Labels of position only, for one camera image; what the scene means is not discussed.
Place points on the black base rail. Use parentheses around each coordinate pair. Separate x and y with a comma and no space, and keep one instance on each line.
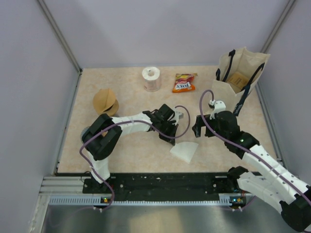
(171,186)

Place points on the grey slotted cable duct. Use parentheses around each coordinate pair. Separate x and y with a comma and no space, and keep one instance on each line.
(222,200)

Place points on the orange snack bag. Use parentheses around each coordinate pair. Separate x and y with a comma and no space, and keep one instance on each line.
(184,82)

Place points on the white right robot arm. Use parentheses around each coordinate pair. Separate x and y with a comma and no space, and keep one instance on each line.
(277,186)

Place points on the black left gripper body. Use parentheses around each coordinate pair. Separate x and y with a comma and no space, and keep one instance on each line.
(164,128)

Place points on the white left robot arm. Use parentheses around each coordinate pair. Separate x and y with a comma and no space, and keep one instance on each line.
(101,137)

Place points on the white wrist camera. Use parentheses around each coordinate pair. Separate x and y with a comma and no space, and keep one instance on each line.
(217,106)
(176,116)

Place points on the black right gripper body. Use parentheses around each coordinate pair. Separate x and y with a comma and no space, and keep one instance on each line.
(214,124)

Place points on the brown box in bag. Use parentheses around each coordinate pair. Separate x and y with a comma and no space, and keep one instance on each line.
(237,81)

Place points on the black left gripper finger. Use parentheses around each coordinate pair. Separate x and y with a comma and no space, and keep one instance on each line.
(171,131)
(169,140)

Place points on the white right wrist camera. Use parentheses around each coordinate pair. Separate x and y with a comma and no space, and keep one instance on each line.
(217,106)

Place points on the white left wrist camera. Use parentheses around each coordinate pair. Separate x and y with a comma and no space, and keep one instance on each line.
(176,116)

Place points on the brown paper coffee filter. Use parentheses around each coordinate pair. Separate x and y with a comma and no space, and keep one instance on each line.
(103,100)

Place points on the cream canvas tote bag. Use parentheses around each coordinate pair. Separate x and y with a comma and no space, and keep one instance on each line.
(250,64)

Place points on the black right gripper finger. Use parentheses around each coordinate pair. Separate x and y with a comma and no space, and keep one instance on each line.
(200,120)
(196,128)

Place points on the white toilet paper roll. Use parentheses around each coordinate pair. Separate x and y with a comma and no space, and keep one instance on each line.
(152,79)

